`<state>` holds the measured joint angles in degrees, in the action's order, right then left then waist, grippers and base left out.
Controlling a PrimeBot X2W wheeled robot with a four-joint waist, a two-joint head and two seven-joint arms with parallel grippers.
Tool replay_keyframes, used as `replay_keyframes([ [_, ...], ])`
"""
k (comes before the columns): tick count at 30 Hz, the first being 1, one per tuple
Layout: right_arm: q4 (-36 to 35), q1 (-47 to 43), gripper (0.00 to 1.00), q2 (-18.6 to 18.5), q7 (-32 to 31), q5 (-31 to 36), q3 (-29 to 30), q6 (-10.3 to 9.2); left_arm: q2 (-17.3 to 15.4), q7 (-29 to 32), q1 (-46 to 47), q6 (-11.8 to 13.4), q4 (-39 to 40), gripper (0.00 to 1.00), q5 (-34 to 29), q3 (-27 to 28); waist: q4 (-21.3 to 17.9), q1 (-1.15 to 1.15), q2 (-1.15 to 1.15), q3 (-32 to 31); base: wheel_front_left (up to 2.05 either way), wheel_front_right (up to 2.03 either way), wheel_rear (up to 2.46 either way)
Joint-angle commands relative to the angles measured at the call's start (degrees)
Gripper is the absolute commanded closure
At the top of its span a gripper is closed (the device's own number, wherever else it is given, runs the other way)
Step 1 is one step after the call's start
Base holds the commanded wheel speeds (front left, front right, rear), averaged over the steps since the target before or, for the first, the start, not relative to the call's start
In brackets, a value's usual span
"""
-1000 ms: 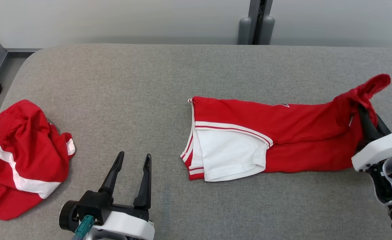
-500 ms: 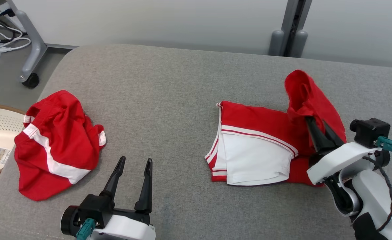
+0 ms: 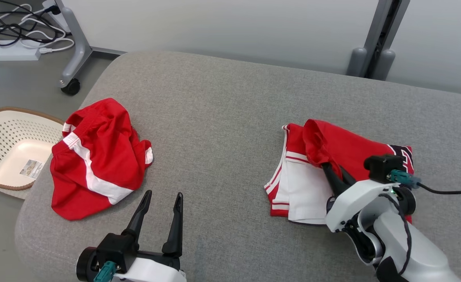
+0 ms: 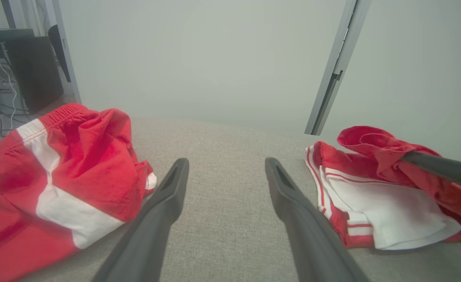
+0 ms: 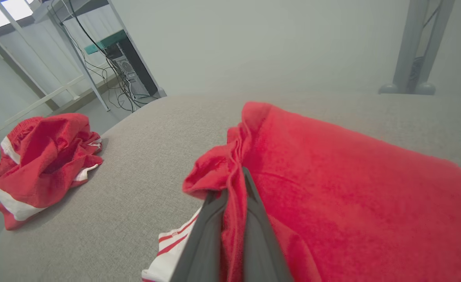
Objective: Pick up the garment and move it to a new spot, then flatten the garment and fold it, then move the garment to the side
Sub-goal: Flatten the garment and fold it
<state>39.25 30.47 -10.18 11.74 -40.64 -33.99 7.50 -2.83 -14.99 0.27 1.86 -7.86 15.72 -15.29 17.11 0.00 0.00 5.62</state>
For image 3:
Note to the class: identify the red jersey with white sleeves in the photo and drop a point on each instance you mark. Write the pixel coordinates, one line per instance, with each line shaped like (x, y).
(344, 149)

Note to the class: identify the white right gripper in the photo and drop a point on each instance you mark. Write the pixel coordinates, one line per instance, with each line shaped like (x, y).
(351, 203)

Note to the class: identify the red shorts with white stripe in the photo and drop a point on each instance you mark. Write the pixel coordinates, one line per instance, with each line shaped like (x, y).
(101, 156)

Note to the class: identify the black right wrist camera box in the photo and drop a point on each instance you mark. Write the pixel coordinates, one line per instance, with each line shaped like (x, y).
(383, 166)

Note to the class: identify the white power strip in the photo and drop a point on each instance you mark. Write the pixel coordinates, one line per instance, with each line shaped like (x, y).
(15, 51)

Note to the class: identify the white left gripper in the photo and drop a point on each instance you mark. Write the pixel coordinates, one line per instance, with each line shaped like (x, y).
(156, 270)

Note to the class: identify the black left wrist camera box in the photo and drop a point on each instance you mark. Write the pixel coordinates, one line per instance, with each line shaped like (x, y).
(116, 250)

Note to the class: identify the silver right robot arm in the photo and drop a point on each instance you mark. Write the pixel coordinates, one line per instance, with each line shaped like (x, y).
(430, 258)

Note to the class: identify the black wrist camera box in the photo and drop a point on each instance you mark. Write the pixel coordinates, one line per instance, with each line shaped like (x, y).
(383, 166)
(116, 250)

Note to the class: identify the black caster wheel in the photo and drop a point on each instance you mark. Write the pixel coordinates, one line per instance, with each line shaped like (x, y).
(71, 87)

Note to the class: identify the grey partition post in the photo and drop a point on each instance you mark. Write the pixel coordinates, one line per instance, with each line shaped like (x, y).
(379, 47)

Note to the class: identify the cream perforated laundry basket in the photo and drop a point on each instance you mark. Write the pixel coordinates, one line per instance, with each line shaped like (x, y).
(3, 129)

